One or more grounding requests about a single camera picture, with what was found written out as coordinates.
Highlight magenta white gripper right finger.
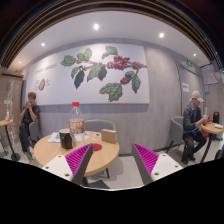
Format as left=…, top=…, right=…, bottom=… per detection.
left=132, top=143, right=182, bottom=185

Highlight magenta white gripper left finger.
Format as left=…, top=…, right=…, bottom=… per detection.
left=42, top=144, right=93, bottom=185

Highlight black mug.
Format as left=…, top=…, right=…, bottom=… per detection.
left=59, top=129, right=73, bottom=149

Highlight clear drinking glass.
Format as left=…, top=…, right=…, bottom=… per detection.
left=73, top=133, right=84, bottom=147

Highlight red round coaster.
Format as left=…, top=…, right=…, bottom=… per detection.
left=92, top=143, right=102, bottom=151

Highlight round wooden table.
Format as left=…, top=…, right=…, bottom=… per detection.
left=34, top=131, right=120, bottom=178

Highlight white papers on table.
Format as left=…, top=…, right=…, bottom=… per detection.
left=48, top=132, right=60, bottom=143

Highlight clear plastic bottle red cap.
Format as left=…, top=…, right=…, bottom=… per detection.
left=69, top=102, right=85, bottom=139

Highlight brown cardboard box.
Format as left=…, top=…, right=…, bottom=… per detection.
left=101, top=129, right=117, bottom=144

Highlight grey armchair behind table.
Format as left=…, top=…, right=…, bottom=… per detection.
left=85, top=119, right=116, bottom=132

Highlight seated person with cap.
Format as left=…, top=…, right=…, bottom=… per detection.
left=181, top=91, right=207, bottom=164

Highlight grey chair right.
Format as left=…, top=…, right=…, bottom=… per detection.
left=167, top=116, right=183, bottom=152

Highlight grey chair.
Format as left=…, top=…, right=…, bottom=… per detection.
left=167, top=116, right=183, bottom=152
left=29, top=120, right=40, bottom=142

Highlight grey chair left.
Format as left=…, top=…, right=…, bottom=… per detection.
left=29, top=120, right=40, bottom=142

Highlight small round table left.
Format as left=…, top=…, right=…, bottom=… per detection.
left=0, top=119, right=21, bottom=162

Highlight small round table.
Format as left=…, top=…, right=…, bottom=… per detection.
left=0, top=119, right=21, bottom=162
left=201, top=122, right=223, bottom=163

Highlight small round table right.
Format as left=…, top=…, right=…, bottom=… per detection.
left=201, top=122, right=223, bottom=163

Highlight seated person in black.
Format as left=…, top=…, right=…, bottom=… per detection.
left=19, top=92, right=40, bottom=161

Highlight black thermos on right table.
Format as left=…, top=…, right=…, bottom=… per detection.
left=213, top=111, right=220, bottom=124

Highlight grey door with notice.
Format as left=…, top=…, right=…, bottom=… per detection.
left=177, top=63, right=203, bottom=112

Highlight coffee plant wall mural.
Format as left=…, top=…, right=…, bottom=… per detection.
left=26, top=43, right=150, bottom=105

